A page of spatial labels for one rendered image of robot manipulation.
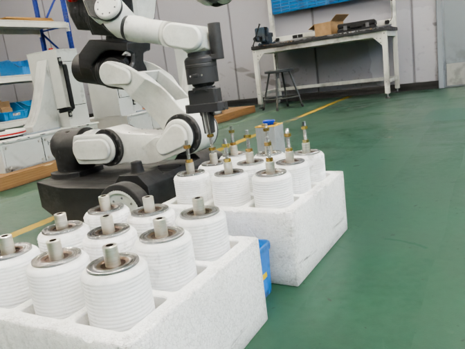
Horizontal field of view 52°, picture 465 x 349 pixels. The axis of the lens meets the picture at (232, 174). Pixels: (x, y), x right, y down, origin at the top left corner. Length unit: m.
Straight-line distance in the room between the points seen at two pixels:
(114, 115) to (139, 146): 2.20
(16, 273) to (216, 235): 0.34
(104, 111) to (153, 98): 2.35
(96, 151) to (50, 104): 1.76
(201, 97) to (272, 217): 0.42
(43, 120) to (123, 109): 0.71
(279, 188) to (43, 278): 0.57
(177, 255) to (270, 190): 0.40
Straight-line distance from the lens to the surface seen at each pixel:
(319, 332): 0.96
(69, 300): 0.78
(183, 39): 1.29
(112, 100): 3.94
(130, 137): 1.77
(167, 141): 1.61
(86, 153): 1.87
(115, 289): 0.68
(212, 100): 1.30
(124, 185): 1.53
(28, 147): 3.21
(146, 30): 1.37
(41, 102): 3.52
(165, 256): 0.76
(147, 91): 1.68
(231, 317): 0.87
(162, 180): 1.60
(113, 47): 1.75
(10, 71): 6.87
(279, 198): 1.11
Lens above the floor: 0.50
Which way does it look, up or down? 12 degrees down
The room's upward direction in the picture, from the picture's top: 7 degrees counter-clockwise
